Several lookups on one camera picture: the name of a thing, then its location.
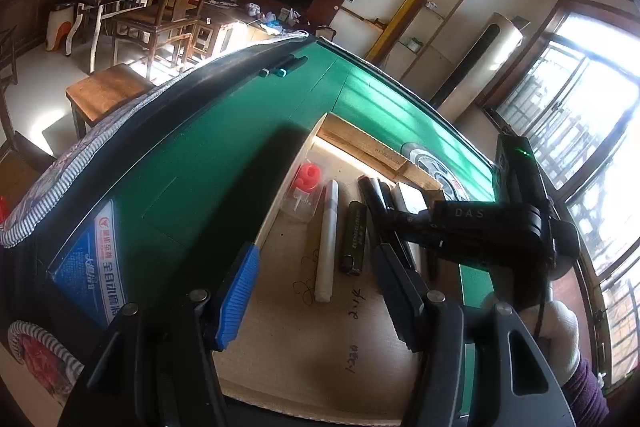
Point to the wooden armchair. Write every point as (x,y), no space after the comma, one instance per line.
(170,22)

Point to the low wooden table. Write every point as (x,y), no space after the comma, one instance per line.
(240,24)

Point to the barred window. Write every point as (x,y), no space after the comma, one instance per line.
(590,132)

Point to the shallow cardboard box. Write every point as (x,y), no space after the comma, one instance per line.
(300,347)

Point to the black marker with teal cap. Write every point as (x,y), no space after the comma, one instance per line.
(272,71)
(295,63)

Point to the person's right forearm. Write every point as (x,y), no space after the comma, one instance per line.
(585,397)

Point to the black marker with pink cap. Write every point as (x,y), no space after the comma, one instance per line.
(387,197)

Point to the patterned striped table cover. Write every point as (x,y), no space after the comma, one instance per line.
(65,177)

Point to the blue printed sticker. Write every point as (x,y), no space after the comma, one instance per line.
(90,267)

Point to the clear packet with red candle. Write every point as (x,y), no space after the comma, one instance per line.
(302,192)

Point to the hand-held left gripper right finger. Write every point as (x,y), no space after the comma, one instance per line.
(400,297)

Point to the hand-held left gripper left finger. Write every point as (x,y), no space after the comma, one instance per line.
(237,297)

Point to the white square card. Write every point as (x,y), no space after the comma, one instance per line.
(410,199)

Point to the standing air conditioner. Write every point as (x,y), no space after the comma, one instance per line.
(480,62)

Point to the round mahjong table control panel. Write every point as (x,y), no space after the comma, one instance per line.
(440,169)

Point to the white marker pen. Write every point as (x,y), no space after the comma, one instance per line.
(327,242)

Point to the person's right hand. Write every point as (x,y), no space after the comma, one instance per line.
(560,332)

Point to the small white container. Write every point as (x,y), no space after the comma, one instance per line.
(413,45)

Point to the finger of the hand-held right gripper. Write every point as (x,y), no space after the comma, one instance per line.
(405,224)
(434,266)

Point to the wooden stool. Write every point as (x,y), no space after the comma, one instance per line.
(105,89)

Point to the dark slim lighter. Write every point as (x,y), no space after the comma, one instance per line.
(355,239)

